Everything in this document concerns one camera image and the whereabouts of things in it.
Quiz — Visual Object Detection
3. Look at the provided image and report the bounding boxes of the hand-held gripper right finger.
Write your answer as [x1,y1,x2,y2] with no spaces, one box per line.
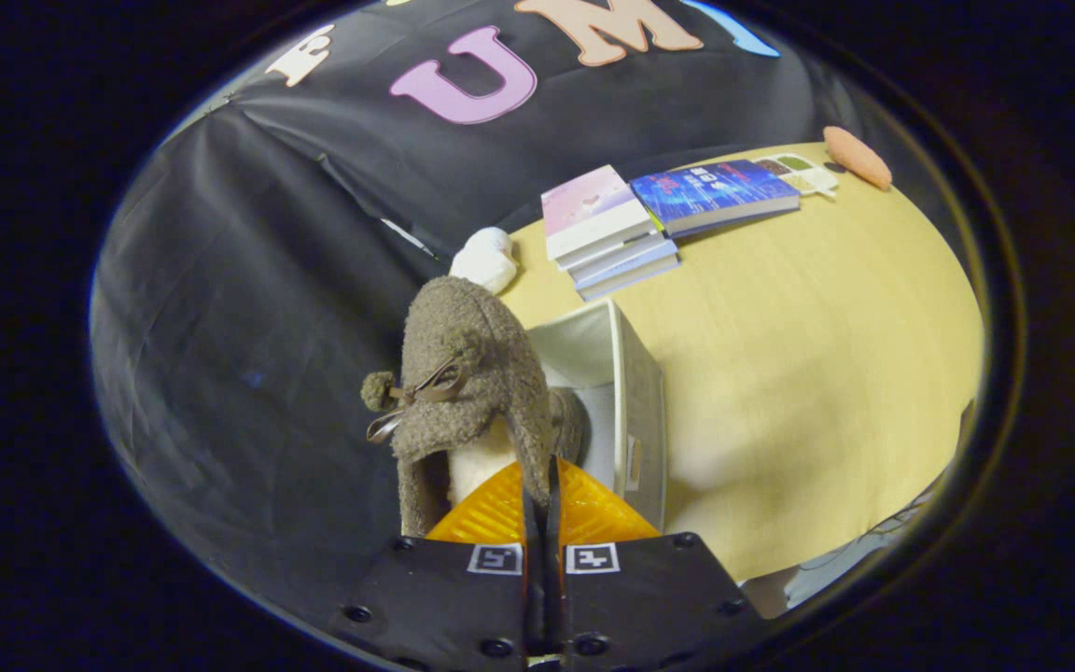
[547,457,767,672]

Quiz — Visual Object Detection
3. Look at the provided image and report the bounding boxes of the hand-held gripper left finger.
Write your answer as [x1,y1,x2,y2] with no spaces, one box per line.
[337,457,548,672]

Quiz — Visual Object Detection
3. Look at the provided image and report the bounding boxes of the brown fuzzy shoe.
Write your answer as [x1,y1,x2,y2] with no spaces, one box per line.
[547,387,592,465]
[360,275,557,538]

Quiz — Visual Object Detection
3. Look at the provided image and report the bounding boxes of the beige fabric storage box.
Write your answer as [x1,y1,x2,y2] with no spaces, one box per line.
[524,299,669,533]

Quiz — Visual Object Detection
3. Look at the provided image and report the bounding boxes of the grey blue book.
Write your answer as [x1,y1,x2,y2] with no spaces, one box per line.
[575,241,681,301]

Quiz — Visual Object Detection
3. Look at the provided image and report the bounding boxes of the white plush toy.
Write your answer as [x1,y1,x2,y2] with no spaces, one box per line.
[449,227,520,295]

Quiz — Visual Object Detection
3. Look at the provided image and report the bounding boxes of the white book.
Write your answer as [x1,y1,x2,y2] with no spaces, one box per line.
[561,231,675,277]

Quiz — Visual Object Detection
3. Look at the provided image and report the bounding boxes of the white plastic strip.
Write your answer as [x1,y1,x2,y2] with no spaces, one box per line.
[379,217,439,260]

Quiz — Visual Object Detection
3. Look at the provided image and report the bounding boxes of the pink cover book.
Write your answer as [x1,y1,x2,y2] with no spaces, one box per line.
[540,165,655,262]

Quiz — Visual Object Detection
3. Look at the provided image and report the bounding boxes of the blue cover book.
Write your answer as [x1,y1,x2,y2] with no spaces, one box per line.
[629,160,802,238]

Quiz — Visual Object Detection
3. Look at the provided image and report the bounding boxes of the white divided grain tray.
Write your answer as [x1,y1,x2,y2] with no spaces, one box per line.
[752,153,840,197]

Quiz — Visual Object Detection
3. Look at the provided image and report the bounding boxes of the orange oval sponge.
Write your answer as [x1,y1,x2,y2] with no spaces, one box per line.
[823,126,893,191]

